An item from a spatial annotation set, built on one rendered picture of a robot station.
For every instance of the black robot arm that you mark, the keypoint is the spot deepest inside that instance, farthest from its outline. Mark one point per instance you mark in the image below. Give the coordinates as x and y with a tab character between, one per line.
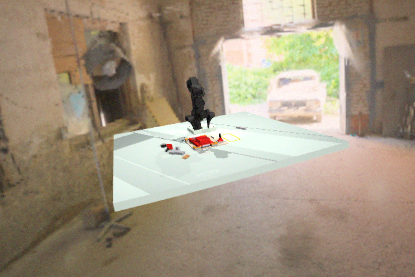
197	92

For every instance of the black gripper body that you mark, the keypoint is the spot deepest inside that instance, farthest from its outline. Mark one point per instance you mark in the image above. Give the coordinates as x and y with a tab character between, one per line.
190	117

